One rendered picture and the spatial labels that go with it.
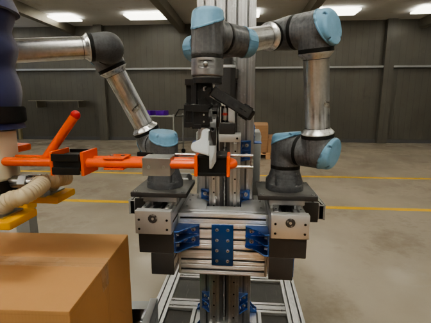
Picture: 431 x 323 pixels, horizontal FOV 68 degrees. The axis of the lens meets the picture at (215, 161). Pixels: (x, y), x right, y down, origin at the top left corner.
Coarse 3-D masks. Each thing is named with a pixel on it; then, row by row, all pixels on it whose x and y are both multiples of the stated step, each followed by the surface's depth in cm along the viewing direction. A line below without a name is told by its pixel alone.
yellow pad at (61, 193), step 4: (60, 188) 94; (64, 188) 95; (68, 188) 96; (72, 188) 96; (52, 192) 90; (56, 192) 91; (60, 192) 92; (64, 192) 92; (68, 192) 93; (72, 192) 95; (48, 196) 88; (52, 196) 88; (56, 196) 88; (60, 196) 89; (64, 196) 91; (68, 196) 93; (36, 200) 88; (40, 200) 88; (44, 200) 88; (48, 200) 87; (52, 200) 87; (56, 200) 87; (60, 200) 89
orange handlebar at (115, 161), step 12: (24, 144) 104; (24, 156) 82; (36, 156) 82; (96, 156) 81; (108, 156) 78; (120, 156) 78; (132, 156) 81; (108, 168) 77; (120, 168) 77; (180, 168) 76; (192, 168) 76
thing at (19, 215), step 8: (16, 208) 76; (24, 208) 78; (32, 208) 78; (0, 216) 71; (8, 216) 72; (16, 216) 72; (24, 216) 74; (32, 216) 76; (0, 224) 69; (8, 224) 69; (16, 224) 71
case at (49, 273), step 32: (0, 256) 91; (32, 256) 91; (64, 256) 91; (96, 256) 91; (128, 256) 107; (0, 288) 75; (32, 288) 75; (64, 288) 75; (96, 288) 81; (128, 288) 107; (0, 320) 68; (32, 320) 68; (64, 320) 68; (96, 320) 81; (128, 320) 107
